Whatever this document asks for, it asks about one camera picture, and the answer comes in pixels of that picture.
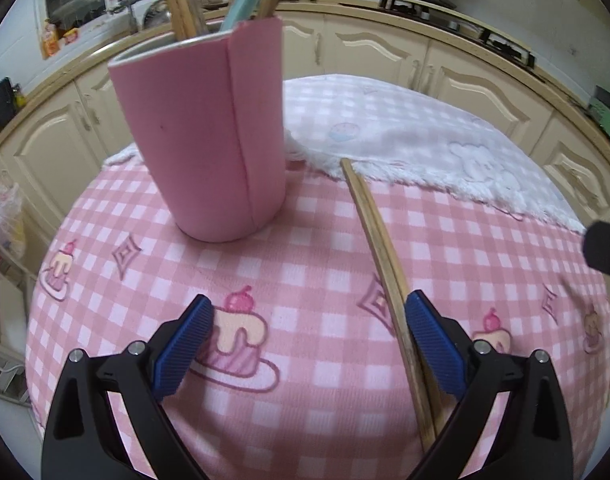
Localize white floor rack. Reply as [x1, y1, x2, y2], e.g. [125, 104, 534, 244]
[0, 230, 36, 407]

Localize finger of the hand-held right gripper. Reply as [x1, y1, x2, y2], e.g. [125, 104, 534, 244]
[583, 220, 610, 281]

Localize orange snack packet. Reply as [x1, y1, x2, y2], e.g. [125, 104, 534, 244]
[40, 18, 62, 59]

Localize white bear towel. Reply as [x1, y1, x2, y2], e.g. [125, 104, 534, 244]
[104, 74, 588, 234]

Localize green box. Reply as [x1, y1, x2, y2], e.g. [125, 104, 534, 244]
[587, 84, 610, 147]

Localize cream kitchen cabinets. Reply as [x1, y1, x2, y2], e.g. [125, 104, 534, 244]
[0, 2, 610, 272]

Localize black kettle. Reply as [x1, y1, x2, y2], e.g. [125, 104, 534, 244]
[0, 77, 19, 129]

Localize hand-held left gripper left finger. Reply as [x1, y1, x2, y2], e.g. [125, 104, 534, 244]
[41, 294, 216, 480]

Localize plastic bag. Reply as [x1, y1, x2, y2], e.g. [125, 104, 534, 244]
[0, 169, 26, 252]

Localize pink checked tablecloth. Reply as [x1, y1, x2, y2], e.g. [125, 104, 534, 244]
[25, 144, 610, 480]

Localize black gas stove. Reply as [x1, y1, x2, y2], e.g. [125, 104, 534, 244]
[377, 0, 536, 69]

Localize pink utensil cup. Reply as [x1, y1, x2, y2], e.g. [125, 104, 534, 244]
[108, 16, 289, 242]

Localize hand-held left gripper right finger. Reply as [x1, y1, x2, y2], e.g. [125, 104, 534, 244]
[405, 290, 576, 480]

